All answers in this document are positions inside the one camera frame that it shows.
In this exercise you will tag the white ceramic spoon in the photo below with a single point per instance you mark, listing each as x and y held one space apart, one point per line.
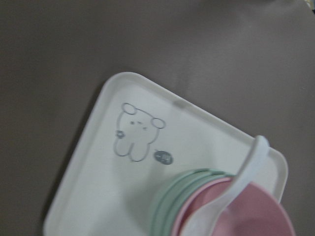
203 221

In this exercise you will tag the pink bowl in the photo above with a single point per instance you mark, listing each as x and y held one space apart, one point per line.
253 213

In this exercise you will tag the top green bowl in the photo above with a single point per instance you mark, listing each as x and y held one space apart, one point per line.
180 210

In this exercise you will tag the green bowl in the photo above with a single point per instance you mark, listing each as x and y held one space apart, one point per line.
182 186
180 210

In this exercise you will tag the lower green bowl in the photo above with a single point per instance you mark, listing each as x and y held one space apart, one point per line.
182 186

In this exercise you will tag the cream rabbit tray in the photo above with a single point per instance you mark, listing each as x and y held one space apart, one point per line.
138 136

